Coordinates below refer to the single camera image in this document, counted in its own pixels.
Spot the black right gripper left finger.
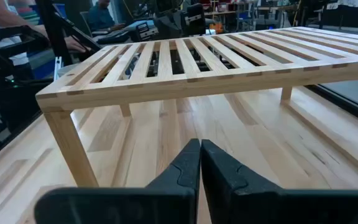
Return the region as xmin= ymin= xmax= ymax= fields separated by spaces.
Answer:
xmin=34 ymin=139 xmax=201 ymax=224

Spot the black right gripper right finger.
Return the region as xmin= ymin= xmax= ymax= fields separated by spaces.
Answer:
xmin=200 ymin=139 xmax=358 ymax=224

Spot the wooden slatted rack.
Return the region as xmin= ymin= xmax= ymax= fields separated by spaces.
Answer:
xmin=35 ymin=26 xmax=358 ymax=187

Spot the black frame post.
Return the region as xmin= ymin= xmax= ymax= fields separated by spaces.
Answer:
xmin=35 ymin=0 xmax=103 ymax=67

